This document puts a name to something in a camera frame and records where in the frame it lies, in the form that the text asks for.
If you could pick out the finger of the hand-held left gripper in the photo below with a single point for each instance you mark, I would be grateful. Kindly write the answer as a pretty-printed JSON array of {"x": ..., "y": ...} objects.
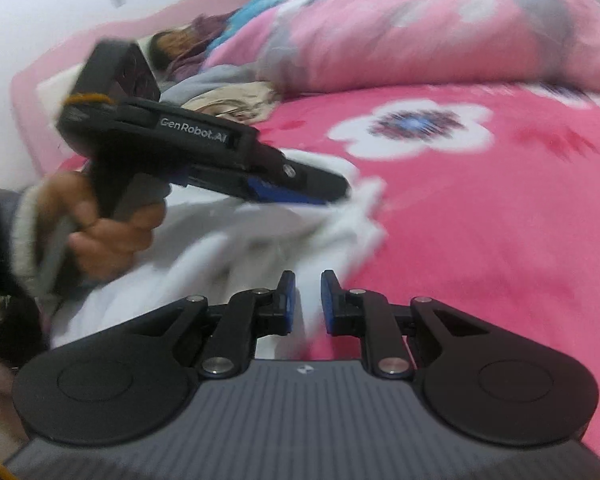
[
  {"x": 275, "y": 192},
  {"x": 305, "y": 177}
]

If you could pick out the person's left hand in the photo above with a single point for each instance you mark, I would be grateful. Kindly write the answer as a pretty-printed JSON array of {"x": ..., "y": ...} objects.
[{"x": 115, "y": 245}]

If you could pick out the pink floral quilt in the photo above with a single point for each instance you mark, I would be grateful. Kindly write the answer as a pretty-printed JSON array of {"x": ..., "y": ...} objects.
[{"x": 405, "y": 40}]

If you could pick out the white sweatshirt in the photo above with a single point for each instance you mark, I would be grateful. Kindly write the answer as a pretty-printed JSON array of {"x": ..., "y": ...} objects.
[{"x": 260, "y": 240}]

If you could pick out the pink floral blanket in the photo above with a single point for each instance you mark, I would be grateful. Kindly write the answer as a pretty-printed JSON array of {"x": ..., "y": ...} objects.
[{"x": 480, "y": 210}]

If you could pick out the beige pants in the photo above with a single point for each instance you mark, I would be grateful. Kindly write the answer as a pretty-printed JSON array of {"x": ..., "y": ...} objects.
[{"x": 240, "y": 100}]

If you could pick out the blue quilt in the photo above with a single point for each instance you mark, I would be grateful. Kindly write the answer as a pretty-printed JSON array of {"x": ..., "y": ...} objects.
[{"x": 260, "y": 5}]

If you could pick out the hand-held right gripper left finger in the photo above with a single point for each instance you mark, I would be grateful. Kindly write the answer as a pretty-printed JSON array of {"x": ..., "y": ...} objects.
[{"x": 289, "y": 305}]

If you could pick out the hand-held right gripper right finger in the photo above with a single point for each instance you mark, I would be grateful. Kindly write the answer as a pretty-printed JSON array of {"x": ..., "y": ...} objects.
[{"x": 328, "y": 305}]

